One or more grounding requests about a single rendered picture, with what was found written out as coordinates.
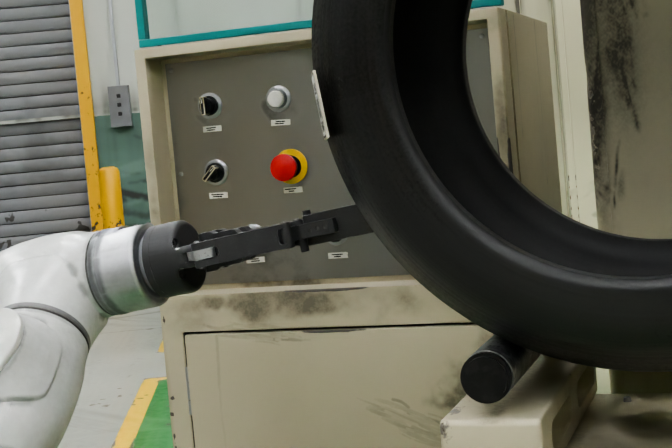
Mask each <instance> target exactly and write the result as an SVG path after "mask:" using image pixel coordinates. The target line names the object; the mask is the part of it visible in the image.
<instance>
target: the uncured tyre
mask: <svg viewBox="0 0 672 448"><path fill-rule="evenodd" d="M471 4H472V0H314V2H313V13H312V64H313V70H316V75H317V80H318V84H319V89H320V94H321V99H322V103H323V108H324V113H325V117H326V122H327V127H328V132H329V136H330V137H329V138H328V139H327V140H328V143H329V146H330V149H331V152H332V155H333V157H334V160H335V162H336V165H337V167H338V170H339V172H340V174H341V176H342V179H343V181H344V183H345V185H346V187H347V189H348V191H349V193H350V195H351V196H352V198H353V200H354V202H355V204H356V205H357V207H358V209H359V210H360V212H361V214H362V215H363V217H364V218H365V220H366V221H367V223H368V224H369V226H370V227H371V229H372V230H373V231H374V233H375V234H376V236H377V237H378V238H379V239H380V241H381V242H382V243H383V245H384V246H385V247H386V248H387V249H388V251H389V252H390V253H391V254H392V255H393V256H394V258H395V259H396V260H397V261H398V262H399V263H400V264H401V265H402V266H403V267H404V268H405V269H406V270H407V271H408V272H409V273H410V274H411V275H412V276H413V277H414V278H415V279H416V280H417V281H418V282H419V283H420V284H421V285H423V286H424V287H425V288H426V289H427V290H428V291H430V292H431V293H432V294H433V295H434V296H436V297H437V298H438V299H440V300H441V301H442V302H443V303H445V304H446V305H448V306H449V307H450V308H452V309H453V310H455V311H456V312H458V313H459V314H461V315H462V316H464V317H465V318H467V319H468V320H470V321H471V322H473V323H475V324H477V325H478V326H480V327H482V328H484V329H485V330H487V331H489V332H491V333H493V334H495V335H497V336H499V337H501V338H503V339H505V340H507V341H509V342H512V343H514V344H516V345H519V346H521V347H524V348H526V349H529V350H531V351H535V352H537V353H540V354H544V355H547V356H550V357H553V358H557V359H561V360H565V361H569V362H573V363H577V364H580V365H585V366H590V367H596V368H602V369H610V370H619V371H633V372H672V239H646V238H636V237H629V236H623V235H618V234H613V233H609V232H606V231H602V230H599V229H596V228H593V227H590V226H588V225H585V224H583V223H580V222H578V221H576V220H574V219H572V218H570V217H568V216H566V215H564V214H562V213H560V212H559V211H557V210H555V209H554V208H552V207H551V206H549V205H548V204H546V203H545V202H544V201H542V200H541V199H539V198H538V197H537V196H536V195H534V194H533V193H532V192H531V191H530V190H529V189H528V188H526V187H525V186H524V185H523V184H522V183H521V182H520V181H519V180H518V179H517V178H516V177H515V175H514V174H513V173H512V172H511V171H510V170H509V168H508V167H507V166H506V165H505V163H504V162H503V161H502V159H501V158H500V157H499V155H498V154H497V152H496V151H495V149H494V147H493V146H492V144H491V142H490V140H489V139H488V137H487V135H486V133H485V131H484V129H483V126H482V124H481V122H480V119H479V117H478V114H477V111H476V108H475V105H474V102H473V98H472V94H471V90H470V85H469V79H468V72H467V61H466V38H467V27H468V19H469V14H470V9H471Z"/></svg>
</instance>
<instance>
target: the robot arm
mask: <svg viewBox="0 0 672 448"><path fill-rule="evenodd" d="M302 212H303V216H302V219H299V218H297V219H294V220H293V221H288V222H286V221H284V222H281V223H279V224H274V225H269V226H265V227H260V228H255V229H251V228H250V227H249V226H243V227H239V228H234V229H230V230H227V229H225V228H223V229H218V230H217V229H216V230H212V231H209V232H203V233H201V234H198V232H197V231H196V229H195V228H194V227H193V226H192V225H191V224H190V223H188V222H186V221H183V220H178V221H173V222H169V223H164V224H160V225H155V226H154V225H153V224H151V223H149V222H146V224H142V225H138V224H135V225H132V227H131V226H127V225H126V226H120V227H116V228H107V229H103V230H101V231H97V232H84V231H70V232H62V233H57V234H52V235H47V236H43V237H39V238H35V239H32V240H29V241H26V242H22V243H20V244H17V245H15V246H12V247H10V248H8V249H5V250H3V251H1V252H0V448H58V446H59V444H60V443H61V441H62V439H63V437H64V435H65V432H66V430H67V428H68V425H69V423H70V420H71V418H72V415H73V413H74V410H75V407H76V404H77V401H78V399H79V395H80V392H81V388H82V384H83V380H84V375H85V365H86V360H87V356H88V353H89V350H90V348H91V346H92V344H93V343H94V341H95V339H96V338H97V336H98V335H99V334H100V332H101V331H102V330H103V328H104V327H105V326H106V325H107V322H108V318H109V317H112V316H115V315H124V314H128V313H130V312H134V311H139V310H144V309H149V308H154V307H159V306H161V305H163V304H164V303H166V302H167V301H168V299H169V297H174V296H178V295H183V294H190V293H193V292H196V291H198V290H199V289H200V288H201V287H202V285H203V283H204V281H205V278H206V272H213V271H216V270H219V269H222V268H225V267H229V266H232V265H233V264H237V263H241V262H244V261H246V260H250V259H253V258H255V257H256V255H259V254H264V253H268V252H273V251H278V250H282V249H287V250H290V249H292V248H294V247H295V246H300V248H301V252H307V251H309V246H311V245H316V244H320V243H325V242H330V241H335V240H340V239H344V238H349V237H354V236H359V235H363V234H368V233H373V232H374V231H373V230H372V229H371V227H370V226H369V224H368V223H367V221H366V220H365V218H364V217H363V215H362V214H361V212H360V210H359V209H358V207H357V205H356V204H354V205H349V206H344V207H340V208H335V209H331V210H326V211H322V212H317V213H312V214H311V211H310V209H309V210H305V211H302ZM223 236H224V237H223ZM308 245H309V246H308Z"/></svg>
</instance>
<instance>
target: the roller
mask: <svg viewBox="0 0 672 448"><path fill-rule="evenodd" d="M540 355H541V354H538V353H536V352H534V351H531V350H529V349H526V348H524V347H521V346H519V345H516V344H514V343H512V342H509V341H507V340H505V339H503V338H501V337H499V336H497V335H495V334H494V335H493V336H492V337H491V338H490V339H489V340H488V341H487V342H485V343H484V344H483V345H482V346H481V347H480V348H479V349H478V350H477V351H475V352H474V353H473V354H472V355H471V356H470V357H469V358H468V359H467V360H466V362H465V363H464V365H463V367H462V369H461V374H460V379H461V384H462V387H463V389H464V391H465V392H466V394H467V395H468V396H469V397H470V398H472V399H473V400H475V401H477V402H480V403H484V404H491V403H495V402H498V401H500V400H501V399H502V398H504V397H505V396H506V395H507V394H508V393H509V392H510V390H511V389H512V388H513V387H514V386H515V384H516V383H517V382H518V381H519V380H520V379H521V377H522V376H523V375H524V374H525V373H526V371H527V370H528V369H529V368H530V367H531V366H532V364H533V363H534V362H535V361H536V360H537V358H538V357H539V356H540Z"/></svg>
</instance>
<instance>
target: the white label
mask: <svg viewBox="0 0 672 448"><path fill-rule="evenodd" d="M311 79H312V84H313V88H314V93H315V98H316V102H317V107H318V112H319V117H320V121H321V126H322V131H323V136H324V139H325V140H327V139H328V138H329V137H330V136H329V132H328V127H327V122H326V117H325V113H324V108H323V103H322V99H321V94H320V89H319V84H318V80H317V75H316V70H313V71H312V74H311Z"/></svg>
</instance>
